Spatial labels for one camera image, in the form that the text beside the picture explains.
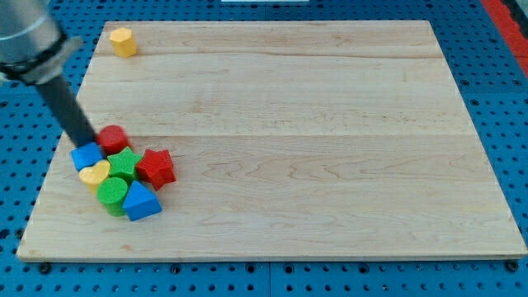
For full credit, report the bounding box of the red star block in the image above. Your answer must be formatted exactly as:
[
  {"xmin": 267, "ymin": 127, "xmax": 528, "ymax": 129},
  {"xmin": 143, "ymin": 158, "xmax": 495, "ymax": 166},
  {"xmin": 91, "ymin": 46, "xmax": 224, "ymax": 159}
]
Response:
[{"xmin": 134, "ymin": 148, "xmax": 177, "ymax": 191}]

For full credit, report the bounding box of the yellow heart block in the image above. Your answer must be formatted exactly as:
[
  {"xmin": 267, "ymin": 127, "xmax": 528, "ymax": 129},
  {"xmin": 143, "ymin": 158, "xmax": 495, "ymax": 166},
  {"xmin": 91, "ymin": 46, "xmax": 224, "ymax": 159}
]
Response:
[{"xmin": 78, "ymin": 159, "xmax": 111, "ymax": 195}]

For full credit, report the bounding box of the green star block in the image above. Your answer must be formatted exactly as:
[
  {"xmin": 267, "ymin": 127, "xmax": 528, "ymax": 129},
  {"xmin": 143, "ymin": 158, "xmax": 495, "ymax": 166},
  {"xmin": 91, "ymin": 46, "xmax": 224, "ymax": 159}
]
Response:
[{"xmin": 107, "ymin": 147, "xmax": 143, "ymax": 184}]

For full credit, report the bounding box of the green cylinder block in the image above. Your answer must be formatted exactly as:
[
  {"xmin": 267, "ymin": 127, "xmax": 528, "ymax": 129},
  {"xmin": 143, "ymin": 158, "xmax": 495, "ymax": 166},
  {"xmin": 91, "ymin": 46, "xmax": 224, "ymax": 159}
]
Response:
[{"xmin": 97, "ymin": 177, "xmax": 129, "ymax": 217}]

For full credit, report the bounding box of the red cylinder block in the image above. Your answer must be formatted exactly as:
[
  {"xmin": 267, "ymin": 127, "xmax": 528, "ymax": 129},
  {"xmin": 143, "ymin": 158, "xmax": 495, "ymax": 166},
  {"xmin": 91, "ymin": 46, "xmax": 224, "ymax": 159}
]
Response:
[{"xmin": 96, "ymin": 125, "xmax": 130, "ymax": 155}]

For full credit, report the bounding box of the yellow hexagon block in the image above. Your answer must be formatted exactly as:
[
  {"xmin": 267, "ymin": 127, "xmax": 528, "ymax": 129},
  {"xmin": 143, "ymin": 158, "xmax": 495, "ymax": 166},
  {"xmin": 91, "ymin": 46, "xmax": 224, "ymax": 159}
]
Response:
[{"xmin": 110, "ymin": 27, "xmax": 137, "ymax": 58}]

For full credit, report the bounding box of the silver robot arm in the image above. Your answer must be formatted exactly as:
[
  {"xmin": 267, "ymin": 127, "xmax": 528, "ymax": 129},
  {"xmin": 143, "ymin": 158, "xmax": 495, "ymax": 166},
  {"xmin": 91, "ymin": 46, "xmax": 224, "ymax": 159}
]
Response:
[{"xmin": 1, "ymin": 0, "xmax": 83, "ymax": 85}]

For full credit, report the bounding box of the wooden board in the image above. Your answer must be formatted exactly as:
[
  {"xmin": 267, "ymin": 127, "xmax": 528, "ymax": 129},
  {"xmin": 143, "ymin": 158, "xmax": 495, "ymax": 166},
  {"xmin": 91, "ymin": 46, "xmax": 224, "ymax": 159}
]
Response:
[{"xmin": 17, "ymin": 20, "xmax": 527, "ymax": 263}]

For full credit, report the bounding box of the blue cube block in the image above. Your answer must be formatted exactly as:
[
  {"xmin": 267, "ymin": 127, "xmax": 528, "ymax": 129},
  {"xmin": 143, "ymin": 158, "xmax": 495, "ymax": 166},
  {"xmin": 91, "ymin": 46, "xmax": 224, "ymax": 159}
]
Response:
[{"xmin": 70, "ymin": 142, "xmax": 103, "ymax": 172}]

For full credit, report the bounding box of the blue triangle block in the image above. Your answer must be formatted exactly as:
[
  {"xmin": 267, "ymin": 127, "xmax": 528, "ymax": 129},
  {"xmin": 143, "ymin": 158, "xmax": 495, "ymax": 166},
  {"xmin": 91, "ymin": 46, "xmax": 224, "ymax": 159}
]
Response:
[{"xmin": 123, "ymin": 181, "xmax": 163, "ymax": 221}]

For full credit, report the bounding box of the black pusher rod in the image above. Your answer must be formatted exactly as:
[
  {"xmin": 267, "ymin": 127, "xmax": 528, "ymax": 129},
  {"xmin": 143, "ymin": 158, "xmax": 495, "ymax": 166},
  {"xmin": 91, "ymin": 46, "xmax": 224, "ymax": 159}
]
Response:
[{"xmin": 35, "ymin": 74, "xmax": 96, "ymax": 148}]

